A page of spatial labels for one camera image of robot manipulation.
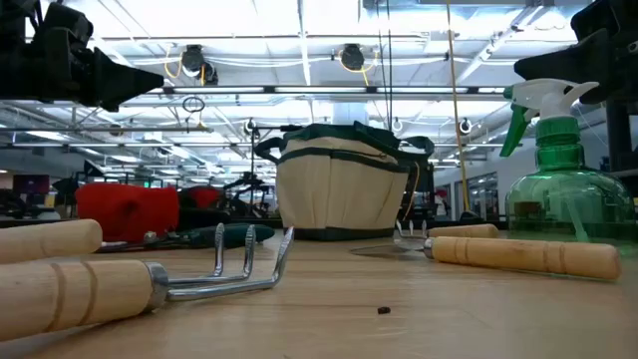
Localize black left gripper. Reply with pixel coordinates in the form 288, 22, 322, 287
0, 0, 164, 112

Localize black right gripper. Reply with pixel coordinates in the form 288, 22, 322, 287
513, 0, 638, 105

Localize red black work glove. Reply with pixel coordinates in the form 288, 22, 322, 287
75, 181, 180, 244

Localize green plastic spray bottle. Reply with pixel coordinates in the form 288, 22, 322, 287
499, 78, 638, 245

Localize wooden tool handle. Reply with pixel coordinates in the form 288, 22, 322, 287
0, 217, 104, 265

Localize green handled pruning shears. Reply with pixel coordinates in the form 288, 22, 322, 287
97, 222, 276, 254

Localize wooden handled metal trowel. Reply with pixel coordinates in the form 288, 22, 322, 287
348, 234, 623, 281

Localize wooden handled hand fork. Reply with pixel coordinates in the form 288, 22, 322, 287
395, 218, 500, 239

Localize wooden handled three-prong cultivator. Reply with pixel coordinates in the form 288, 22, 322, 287
0, 224, 295, 343

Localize beige green-trimmed gardening bag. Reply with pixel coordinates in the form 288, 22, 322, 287
253, 121, 436, 242

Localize dark monitor screen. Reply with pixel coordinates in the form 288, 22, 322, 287
12, 174, 51, 195

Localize yellow vertical pole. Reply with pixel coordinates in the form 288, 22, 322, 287
445, 0, 482, 220

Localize black cabinet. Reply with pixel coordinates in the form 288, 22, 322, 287
411, 164, 436, 220

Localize black hanging cable loop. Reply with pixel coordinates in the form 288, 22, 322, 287
181, 95, 206, 114

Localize black ceiling cable reel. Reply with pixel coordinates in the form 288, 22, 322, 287
179, 43, 219, 86

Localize black table edge rail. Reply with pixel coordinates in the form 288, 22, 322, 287
0, 214, 509, 231

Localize yellow hanging cable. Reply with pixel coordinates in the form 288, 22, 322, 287
402, 162, 422, 220

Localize ceiling reel with yellow cable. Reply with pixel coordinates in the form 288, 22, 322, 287
337, 42, 378, 87

